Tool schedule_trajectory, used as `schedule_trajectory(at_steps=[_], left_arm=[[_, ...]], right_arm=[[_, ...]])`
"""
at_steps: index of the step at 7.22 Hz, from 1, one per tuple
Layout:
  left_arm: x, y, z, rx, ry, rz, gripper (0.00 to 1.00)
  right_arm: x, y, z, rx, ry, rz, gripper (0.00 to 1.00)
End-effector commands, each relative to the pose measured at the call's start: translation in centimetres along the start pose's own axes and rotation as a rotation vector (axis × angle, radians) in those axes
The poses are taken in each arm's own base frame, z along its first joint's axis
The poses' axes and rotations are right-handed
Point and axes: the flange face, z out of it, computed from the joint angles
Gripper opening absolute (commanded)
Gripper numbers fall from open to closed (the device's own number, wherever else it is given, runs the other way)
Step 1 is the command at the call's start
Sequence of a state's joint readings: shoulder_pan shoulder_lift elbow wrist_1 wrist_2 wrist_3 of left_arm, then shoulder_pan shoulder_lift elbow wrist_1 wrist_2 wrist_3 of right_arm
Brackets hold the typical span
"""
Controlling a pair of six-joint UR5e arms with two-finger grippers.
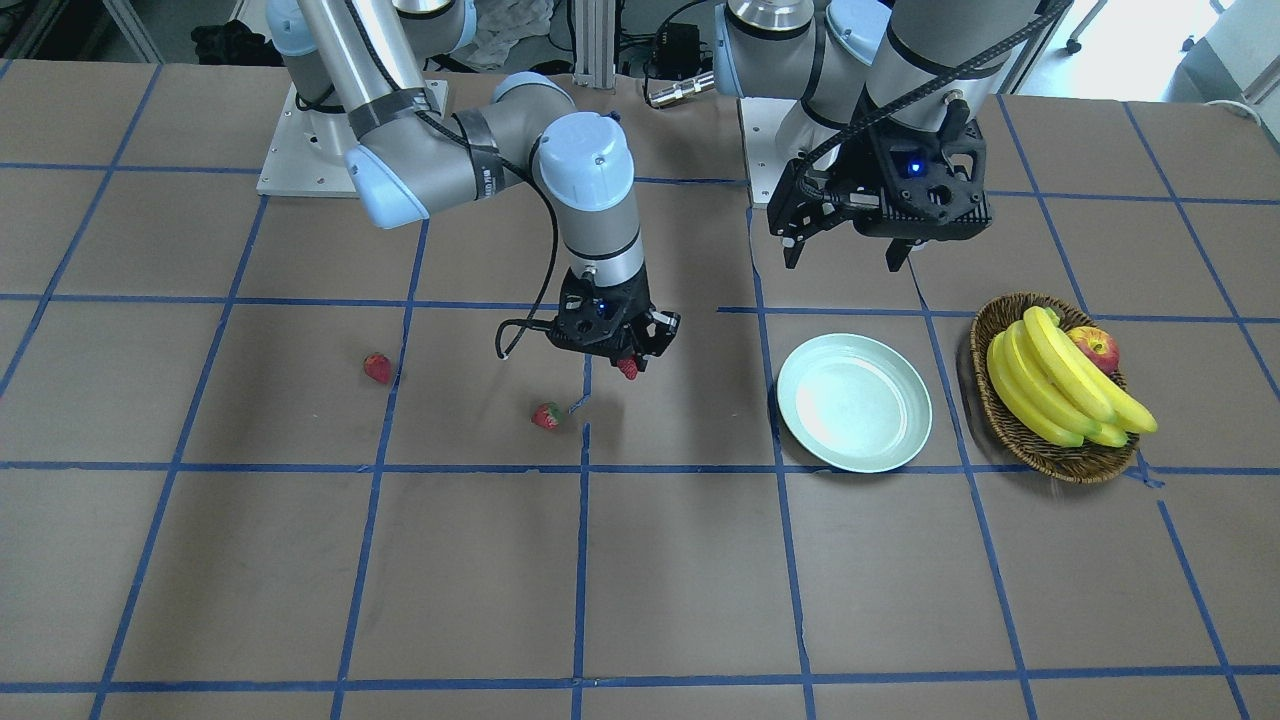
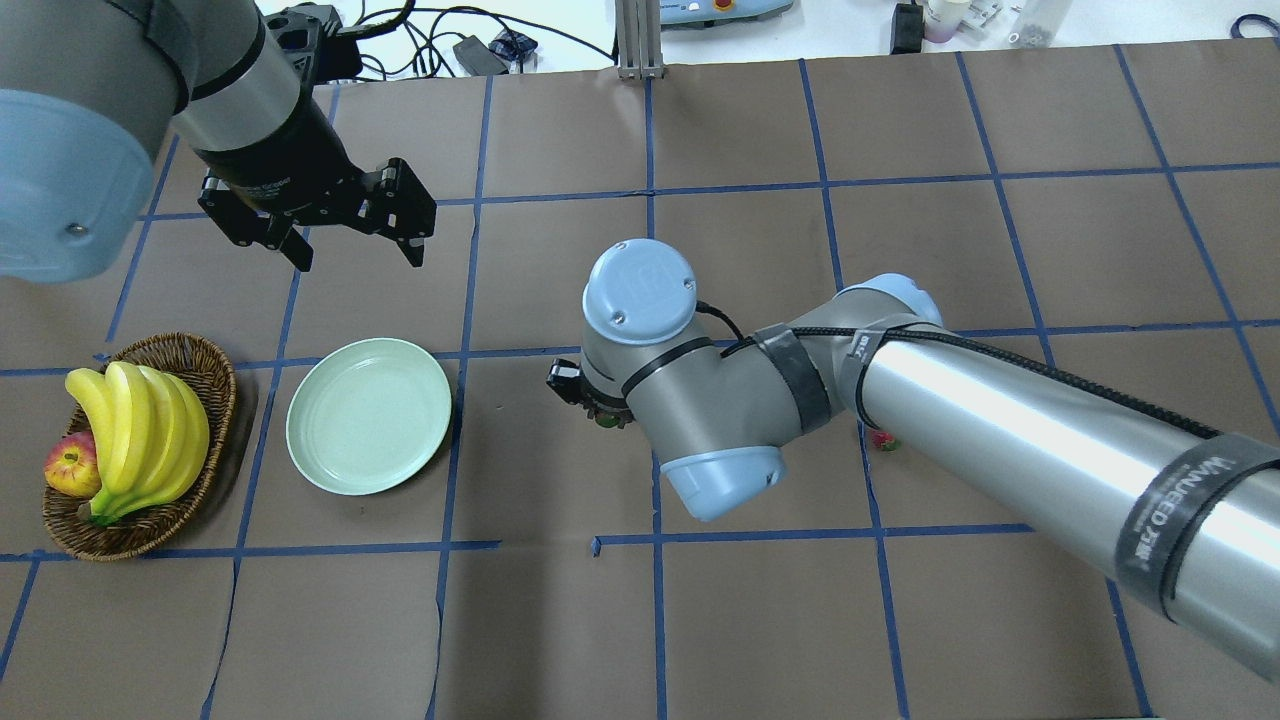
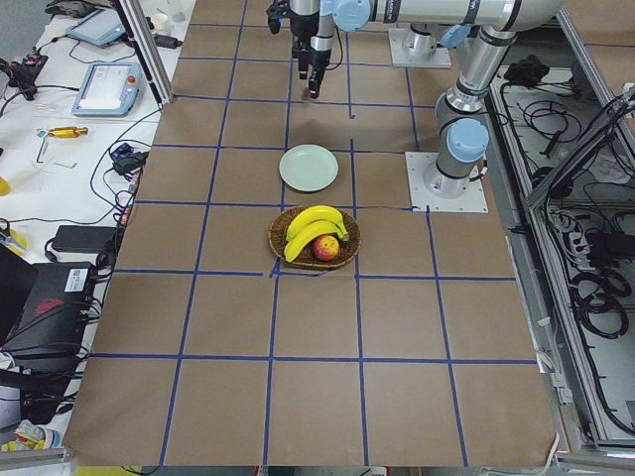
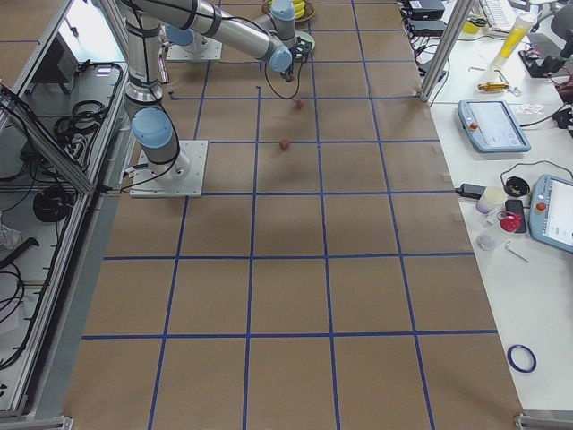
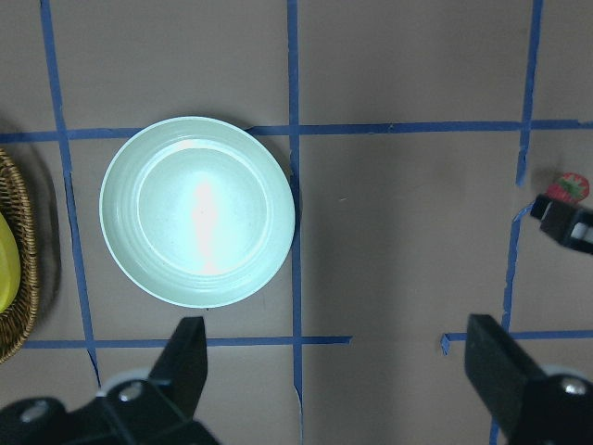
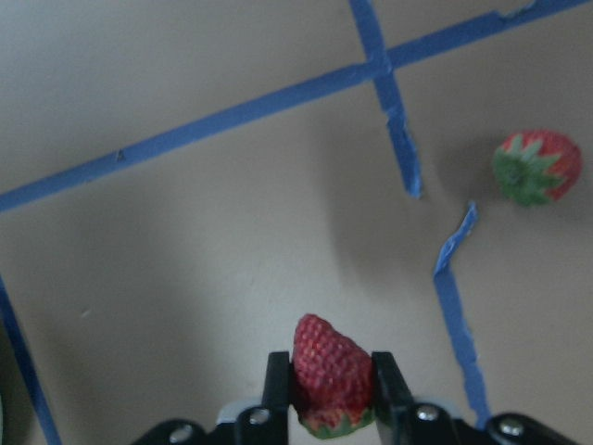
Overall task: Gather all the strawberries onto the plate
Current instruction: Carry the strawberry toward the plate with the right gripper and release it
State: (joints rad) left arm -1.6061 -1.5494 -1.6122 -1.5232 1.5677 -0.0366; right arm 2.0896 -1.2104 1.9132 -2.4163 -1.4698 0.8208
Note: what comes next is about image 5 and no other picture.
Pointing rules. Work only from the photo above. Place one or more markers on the yellow banana bunch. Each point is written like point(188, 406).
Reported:
point(10, 266)

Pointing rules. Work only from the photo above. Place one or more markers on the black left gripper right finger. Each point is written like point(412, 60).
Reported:
point(499, 370)

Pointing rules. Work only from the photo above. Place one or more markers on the light green plate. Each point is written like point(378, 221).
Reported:
point(197, 212)

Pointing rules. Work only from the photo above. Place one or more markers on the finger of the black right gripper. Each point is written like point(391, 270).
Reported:
point(569, 225)

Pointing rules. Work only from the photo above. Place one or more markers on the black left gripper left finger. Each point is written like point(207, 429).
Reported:
point(181, 369)

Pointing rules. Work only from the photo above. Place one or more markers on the red strawberry green top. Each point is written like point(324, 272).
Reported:
point(570, 187)

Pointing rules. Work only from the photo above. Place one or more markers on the brown wicker basket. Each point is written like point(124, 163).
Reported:
point(20, 270)

